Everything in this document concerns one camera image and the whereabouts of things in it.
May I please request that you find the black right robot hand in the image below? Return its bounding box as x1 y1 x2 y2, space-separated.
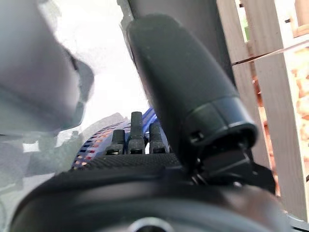
9 13 293 232

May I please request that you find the blue plastic shopping basket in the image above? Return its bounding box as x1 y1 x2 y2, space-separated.
72 107 169 171

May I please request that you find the slatted wooden crate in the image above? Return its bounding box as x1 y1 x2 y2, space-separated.
216 0 309 222

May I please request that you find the silver right robot leg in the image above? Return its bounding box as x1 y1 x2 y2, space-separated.
0 0 95 136

